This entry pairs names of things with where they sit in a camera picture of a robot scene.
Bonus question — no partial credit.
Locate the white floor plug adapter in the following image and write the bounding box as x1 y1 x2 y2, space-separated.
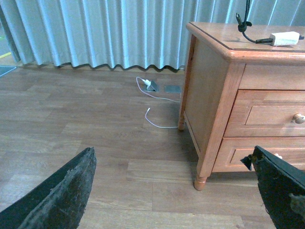
142 79 151 86

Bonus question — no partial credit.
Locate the wooden drawer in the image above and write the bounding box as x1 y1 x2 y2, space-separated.
224 90 305 137
212 137 305 172

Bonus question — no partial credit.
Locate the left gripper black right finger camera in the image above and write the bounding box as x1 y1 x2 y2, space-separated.
240 146 305 229

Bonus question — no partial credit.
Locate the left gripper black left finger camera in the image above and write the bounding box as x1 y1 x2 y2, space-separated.
0 147 97 229

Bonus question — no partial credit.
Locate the black charger cable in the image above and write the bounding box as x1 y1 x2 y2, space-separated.
235 0 273 44

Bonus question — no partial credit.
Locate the closed metal floor plate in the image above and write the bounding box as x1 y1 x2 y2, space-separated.
164 85 181 94

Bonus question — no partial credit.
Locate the pale blue pleated curtain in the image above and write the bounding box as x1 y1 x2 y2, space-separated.
0 0 305 70

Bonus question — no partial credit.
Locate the light wooden nightstand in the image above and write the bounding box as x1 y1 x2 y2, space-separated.
178 22 305 190

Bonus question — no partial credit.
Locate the open metal floor socket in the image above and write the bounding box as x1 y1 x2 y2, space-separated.
146 81 159 92

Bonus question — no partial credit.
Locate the white charger adapter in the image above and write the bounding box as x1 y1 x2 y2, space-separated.
269 31 305 46

